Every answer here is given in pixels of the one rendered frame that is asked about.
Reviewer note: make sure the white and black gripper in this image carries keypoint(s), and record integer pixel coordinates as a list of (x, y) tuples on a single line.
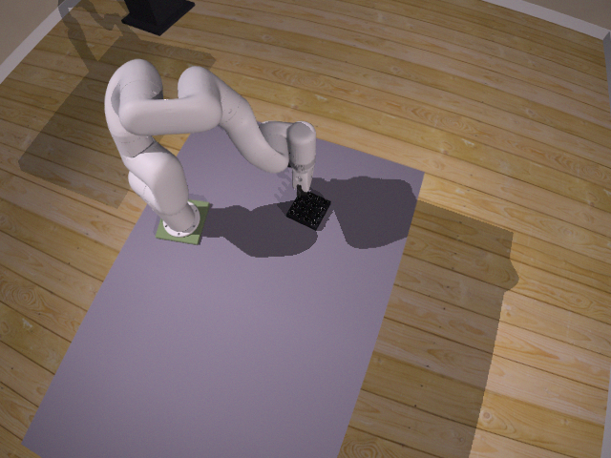
[(302, 181)]

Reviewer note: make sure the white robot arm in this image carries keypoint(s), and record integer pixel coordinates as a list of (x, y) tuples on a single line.
[(204, 102)]

